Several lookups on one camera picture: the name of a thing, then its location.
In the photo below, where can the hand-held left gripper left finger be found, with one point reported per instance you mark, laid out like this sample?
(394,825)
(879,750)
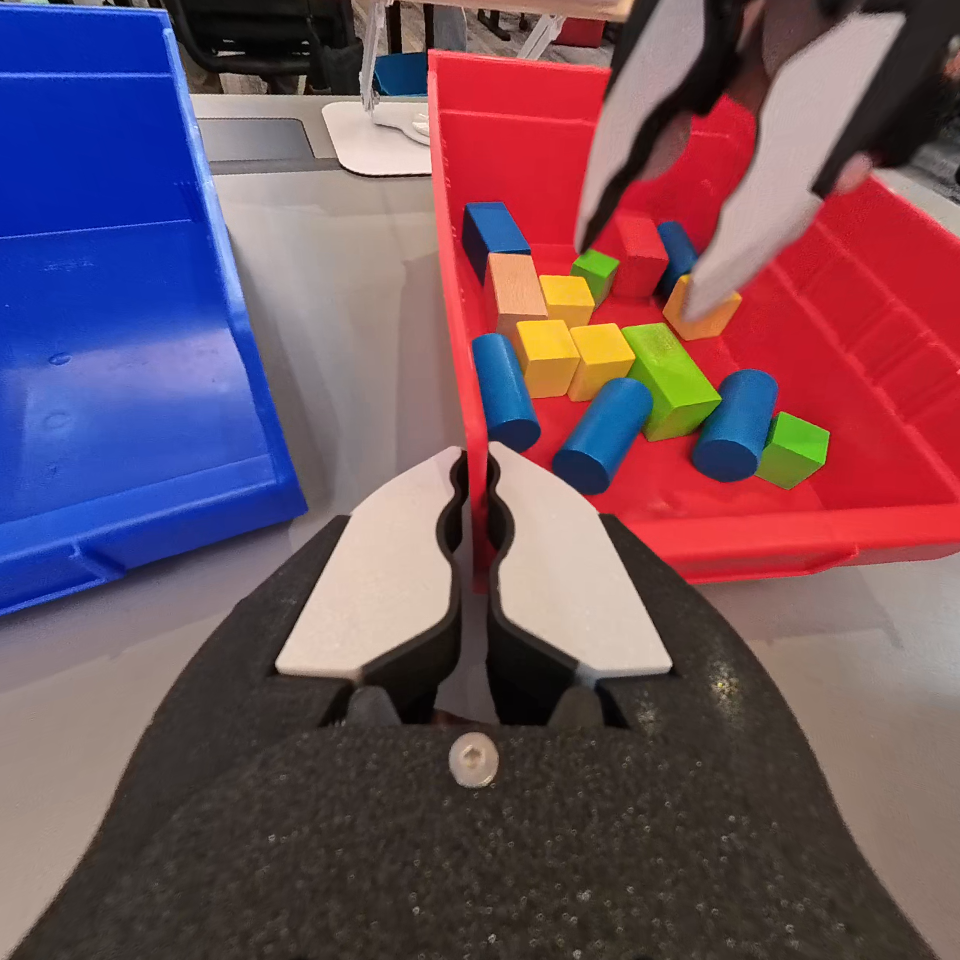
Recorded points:
(368,588)

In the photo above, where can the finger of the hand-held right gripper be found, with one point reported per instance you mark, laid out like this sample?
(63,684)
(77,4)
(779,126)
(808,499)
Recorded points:
(653,90)
(795,135)

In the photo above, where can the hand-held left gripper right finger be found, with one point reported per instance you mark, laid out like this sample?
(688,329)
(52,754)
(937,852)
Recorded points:
(578,585)

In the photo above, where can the red wooden block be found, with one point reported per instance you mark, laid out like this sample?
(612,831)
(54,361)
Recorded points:
(642,255)

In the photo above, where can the long green wooden block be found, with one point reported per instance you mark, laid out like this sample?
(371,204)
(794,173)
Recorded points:
(671,378)

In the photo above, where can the yellow wooden cube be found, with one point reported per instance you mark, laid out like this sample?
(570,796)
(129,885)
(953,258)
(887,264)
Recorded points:
(545,357)

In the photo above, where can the natural wooden block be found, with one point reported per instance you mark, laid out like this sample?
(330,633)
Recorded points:
(515,288)

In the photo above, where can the green wooden cube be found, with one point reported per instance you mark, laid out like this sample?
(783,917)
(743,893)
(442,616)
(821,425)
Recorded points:
(792,449)

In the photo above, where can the red plastic bin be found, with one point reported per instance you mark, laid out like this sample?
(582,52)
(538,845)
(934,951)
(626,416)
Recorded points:
(885,375)

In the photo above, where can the blue plastic bin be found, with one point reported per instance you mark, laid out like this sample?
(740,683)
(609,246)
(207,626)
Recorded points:
(105,330)

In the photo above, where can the small green wooden block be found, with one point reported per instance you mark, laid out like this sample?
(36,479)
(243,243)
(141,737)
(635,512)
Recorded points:
(596,273)

